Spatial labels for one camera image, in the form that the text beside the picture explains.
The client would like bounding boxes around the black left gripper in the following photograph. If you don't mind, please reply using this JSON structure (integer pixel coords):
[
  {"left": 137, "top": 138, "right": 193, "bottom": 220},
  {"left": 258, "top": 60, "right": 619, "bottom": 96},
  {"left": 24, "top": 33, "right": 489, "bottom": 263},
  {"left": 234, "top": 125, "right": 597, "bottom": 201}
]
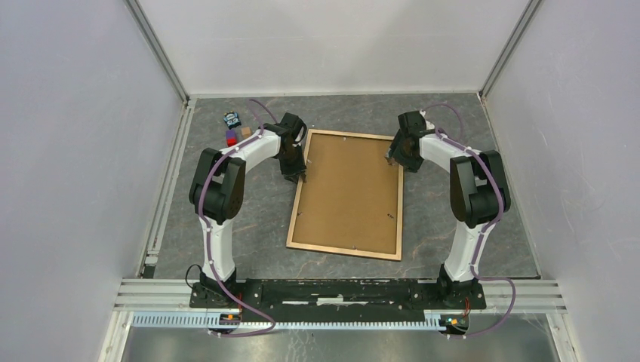
[{"left": 278, "top": 144, "right": 308, "bottom": 186}]

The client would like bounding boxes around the left aluminium corner post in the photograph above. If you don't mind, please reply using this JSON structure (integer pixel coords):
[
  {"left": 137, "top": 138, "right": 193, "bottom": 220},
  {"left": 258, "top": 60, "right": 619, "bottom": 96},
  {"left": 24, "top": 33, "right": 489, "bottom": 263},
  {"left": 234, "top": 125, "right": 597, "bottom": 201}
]
[{"left": 124, "top": 0, "right": 190, "bottom": 104}]

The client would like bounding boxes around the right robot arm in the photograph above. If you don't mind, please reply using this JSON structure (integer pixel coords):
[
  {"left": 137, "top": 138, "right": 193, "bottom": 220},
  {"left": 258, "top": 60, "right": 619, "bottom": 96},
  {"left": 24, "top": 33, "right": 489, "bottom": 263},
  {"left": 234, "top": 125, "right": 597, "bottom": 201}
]
[{"left": 386, "top": 111, "right": 511, "bottom": 308}]

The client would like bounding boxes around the left aluminium side rail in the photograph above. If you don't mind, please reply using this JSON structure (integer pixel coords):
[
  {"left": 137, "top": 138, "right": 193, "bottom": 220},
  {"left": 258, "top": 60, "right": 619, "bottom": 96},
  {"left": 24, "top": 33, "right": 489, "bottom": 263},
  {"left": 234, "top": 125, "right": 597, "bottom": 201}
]
[{"left": 137, "top": 98, "right": 198, "bottom": 278}]

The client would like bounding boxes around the brown backing board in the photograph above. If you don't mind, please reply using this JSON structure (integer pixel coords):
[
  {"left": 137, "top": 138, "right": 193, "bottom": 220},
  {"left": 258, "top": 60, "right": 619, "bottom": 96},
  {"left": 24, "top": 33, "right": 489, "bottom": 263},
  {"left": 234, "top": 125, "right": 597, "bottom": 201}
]
[{"left": 291, "top": 133, "right": 400, "bottom": 256}]

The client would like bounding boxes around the purple and red block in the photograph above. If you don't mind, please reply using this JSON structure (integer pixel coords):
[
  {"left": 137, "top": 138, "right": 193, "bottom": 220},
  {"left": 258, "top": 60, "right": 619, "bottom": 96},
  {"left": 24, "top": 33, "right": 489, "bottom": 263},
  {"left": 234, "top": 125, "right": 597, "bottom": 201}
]
[{"left": 225, "top": 129, "right": 238, "bottom": 147}]

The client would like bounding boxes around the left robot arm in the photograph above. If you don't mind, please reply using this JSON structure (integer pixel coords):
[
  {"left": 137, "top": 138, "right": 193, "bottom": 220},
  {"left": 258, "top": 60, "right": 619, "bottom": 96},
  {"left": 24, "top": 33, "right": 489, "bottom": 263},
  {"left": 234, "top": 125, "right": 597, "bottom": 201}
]
[{"left": 189, "top": 112, "right": 308, "bottom": 308}]

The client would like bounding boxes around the aluminium corner post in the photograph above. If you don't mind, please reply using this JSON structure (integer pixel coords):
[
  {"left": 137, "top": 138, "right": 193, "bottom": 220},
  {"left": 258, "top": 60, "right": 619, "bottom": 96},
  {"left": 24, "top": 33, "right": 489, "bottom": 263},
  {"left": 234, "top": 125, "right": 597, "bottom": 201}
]
[
  {"left": 478, "top": 0, "right": 543, "bottom": 102},
  {"left": 124, "top": 0, "right": 190, "bottom": 104}
]

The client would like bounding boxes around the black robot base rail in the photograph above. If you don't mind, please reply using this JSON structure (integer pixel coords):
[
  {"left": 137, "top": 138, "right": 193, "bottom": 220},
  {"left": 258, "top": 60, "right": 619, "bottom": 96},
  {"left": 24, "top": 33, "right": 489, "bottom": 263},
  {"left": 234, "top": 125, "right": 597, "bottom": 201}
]
[{"left": 189, "top": 279, "right": 487, "bottom": 324}]

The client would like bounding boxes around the white toothed cable duct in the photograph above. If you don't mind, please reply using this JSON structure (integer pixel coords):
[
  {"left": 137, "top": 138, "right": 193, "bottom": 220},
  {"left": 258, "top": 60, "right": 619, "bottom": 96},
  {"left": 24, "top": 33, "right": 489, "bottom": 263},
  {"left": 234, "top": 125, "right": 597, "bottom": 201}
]
[{"left": 131, "top": 311, "right": 468, "bottom": 332}]

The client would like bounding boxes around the right aluminium corner post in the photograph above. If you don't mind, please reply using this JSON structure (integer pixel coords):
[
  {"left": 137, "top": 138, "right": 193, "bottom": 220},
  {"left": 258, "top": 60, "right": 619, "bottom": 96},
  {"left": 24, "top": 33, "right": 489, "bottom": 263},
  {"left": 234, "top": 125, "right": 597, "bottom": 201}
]
[{"left": 478, "top": 0, "right": 543, "bottom": 102}]

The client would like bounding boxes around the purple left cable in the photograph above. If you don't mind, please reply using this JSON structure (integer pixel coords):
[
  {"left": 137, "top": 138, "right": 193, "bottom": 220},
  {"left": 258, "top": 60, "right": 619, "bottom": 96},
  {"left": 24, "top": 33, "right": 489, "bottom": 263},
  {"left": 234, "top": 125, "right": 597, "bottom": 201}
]
[{"left": 198, "top": 98, "right": 278, "bottom": 339}]

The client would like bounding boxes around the wooden picture frame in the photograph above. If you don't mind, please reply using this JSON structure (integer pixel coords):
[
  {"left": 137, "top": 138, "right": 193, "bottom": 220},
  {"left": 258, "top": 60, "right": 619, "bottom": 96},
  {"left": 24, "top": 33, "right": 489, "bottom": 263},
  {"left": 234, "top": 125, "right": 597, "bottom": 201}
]
[{"left": 285, "top": 128, "right": 405, "bottom": 262}]

